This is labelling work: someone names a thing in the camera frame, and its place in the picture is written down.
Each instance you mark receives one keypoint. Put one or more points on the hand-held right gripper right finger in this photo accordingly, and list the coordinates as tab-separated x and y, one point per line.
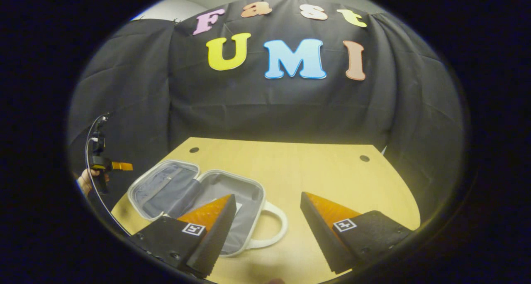
319	234

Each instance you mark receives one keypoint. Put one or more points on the black table grommet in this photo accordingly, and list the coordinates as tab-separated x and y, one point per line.
194	150
364	158

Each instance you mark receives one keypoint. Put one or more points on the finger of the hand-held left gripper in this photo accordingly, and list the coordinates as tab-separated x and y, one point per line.
122	166

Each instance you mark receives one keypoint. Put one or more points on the black backdrop cloth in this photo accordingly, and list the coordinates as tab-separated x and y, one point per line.
269	109

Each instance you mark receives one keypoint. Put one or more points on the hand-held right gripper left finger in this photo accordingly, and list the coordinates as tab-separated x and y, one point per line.
218	234

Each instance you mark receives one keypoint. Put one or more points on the white suitcase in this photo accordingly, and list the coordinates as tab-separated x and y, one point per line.
166	188

